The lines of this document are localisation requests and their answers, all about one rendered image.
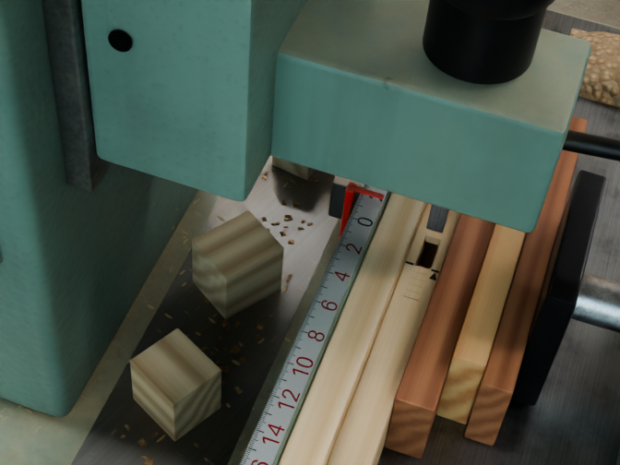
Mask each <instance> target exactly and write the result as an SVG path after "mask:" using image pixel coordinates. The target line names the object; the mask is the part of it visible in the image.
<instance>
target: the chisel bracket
mask: <svg viewBox="0 0 620 465"><path fill-rule="evenodd" d="M429 1H430V0H307V1H306V3H305V4H304V7H303V8H302V10H301V12H300V14H299V15H298V17H297V19H296V20H295V21H294V23H293V25H292V27H291V29H290V31H289V32H288V34H287V36H286V38H285V39H284V41H283V43H282V44H281V46H280V49H279V51H278V56H277V65H276V80H275V96H274V112H273V127H272V142H271V154H270V156H272V157H275V158H279V159H282V160H285V161H290V162H293V163H297V164H300V165H303V166H306V167H309V168H312V169H316V170H319V171H321V172H325V173H330V174H334V175H337V176H339V177H343V178H346V179H349V180H353V181H355V182H358V183H362V184H365V185H370V186H373V187H376V188H380V189H383V190H386V191H389V192H392V193H395V194H398V195H402V196H405V197H410V198H413V199H416V200H420V201H422V202H425V203H429V204H432V205H435V206H438V207H441V208H444V209H450V210H453V211H457V212H459V213H462V214H466V215H469V216H472V217H475V218H478V219H481V220H485V221H490V222H493V223H496V224H499V225H503V226H506V227H508V228H512V229H515V230H518V231H521V232H525V233H531V232H532V231H533V230H534V229H535V228H536V226H537V223H538V220H539V218H540V215H541V212H542V209H543V204H544V201H545V199H546V196H547V193H548V190H549V187H550V184H551V182H552V179H553V176H554V171H555V168H556V165H557V163H558V160H559V157H560V154H561V151H562V148H563V146H564V143H565V140H566V135H567V132H568V129H569V126H570V123H571V119H572V116H573V112H574V110H575V107H576V104H577V101H578V96H579V94H580V88H581V84H582V81H583V78H584V75H585V71H586V68H587V64H588V62H589V59H590V53H591V48H590V43H589V42H587V41H586V40H582V39H579V38H576V37H572V36H568V35H565V34H562V33H558V32H554V31H551V30H545V29H541V32H540V35H539V39H538V41H537V45H536V48H535V52H534V55H533V58H532V62H531V65H530V67H529V68H528V69H527V71H526V72H525V73H523V74H522V75H521V76H520V77H517V78H515V79H513V80H510V81H508V82H505V83H500V84H492V85H484V84H474V83H470V82H465V81H462V80H459V79H456V78H454V77H451V76H449V75H447V74H446V73H444V72H442V71H441V70H439V69H438V68H437V67H436V66H434V64H433V63H432V62H431V61H430V60H429V59H428V57H427V56H426V54H425V52H424V49H423V32H424V26H425V21H426V16H427V11H428V7H429Z"/></svg>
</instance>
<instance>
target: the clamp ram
mask: <svg viewBox="0 0 620 465"><path fill-rule="evenodd" d="M606 182H607V181H606V177H604V176H602V175H599V174H596V173H590V172H587V171H583V170H581V171H579V172H578V176H577V178H576V181H575V183H574V186H573V189H572V191H571V194H570V197H569V200H568V202H567V204H566V209H565V212H564V215H563V217H562V220H561V222H560V225H559V228H558V231H557V235H556V238H555V241H554V248H553V251H552V254H551V257H550V261H549V265H548V268H547V271H546V275H545V278H544V282H543V286H542V291H541V294H540V298H539V302H538V304H537V308H536V312H535V315H534V318H533V322H532V325H531V331H530V335H529V338H528V341H527V345H526V349H525V352H524V355H523V359H522V362H521V366H520V369H519V375H518V378H517V382H516V385H515V388H514V392H513V395H512V398H511V399H513V400H516V401H519V402H522V403H525V404H528V405H531V406H534V405H535V404H536V402H537V400H538V398H539V396H540V394H541V391H542V389H543V385H544V382H545V380H546V377H547V376H548V373H549V371H550V369H551V366H552V364H553V361H554V358H555V356H556V353H557V351H558V348H559V346H560V343H561V341H562V338H563V337H564V335H565V332H566V328H567V326H568V323H569V321H570V318H573V319H576V320H578V321H581V322H584V323H588V324H591V325H593V326H596V327H600V328H605V329H608V330H611V331H614V332H617V333H620V283H619V282H616V281H613V280H607V279H605V278H602V277H598V276H595V275H592V274H589V273H586V272H584V271H585V267H586V264H587V260H588V256H589V252H590V246H591V242H592V238H593V234H594V230H595V226H596V222H597V219H598V215H599V211H600V207H601V203H602V197H603V193H604V189H605V186H606Z"/></svg>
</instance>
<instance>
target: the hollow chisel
mask: <svg viewBox="0 0 620 465"><path fill-rule="evenodd" d="M448 212H449V209H444V208H441V207H438V206H435V205H432V206H431V209H430V214H429V218H428V222H427V226H426V228H427V229H430V230H433V231H436V232H439V233H442V232H443V230H444V228H445V225H446V222H447V215H448Z"/></svg>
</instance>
